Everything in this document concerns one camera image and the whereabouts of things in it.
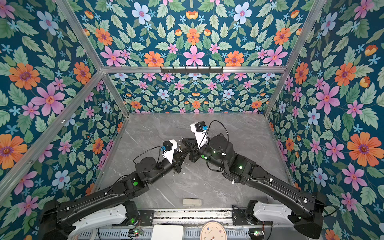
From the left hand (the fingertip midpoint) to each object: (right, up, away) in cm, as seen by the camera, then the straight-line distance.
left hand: (190, 148), depth 63 cm
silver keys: (-4, -1, -1) cm, 4 cm away
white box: (-10, -38, +4) cm, 40 cm away
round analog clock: (+10, -39, +5) cm, 41 cm away
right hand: (-2, +4, -4) cm, 6 cm away
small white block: (0, -29, +12) cm, 32 cm away
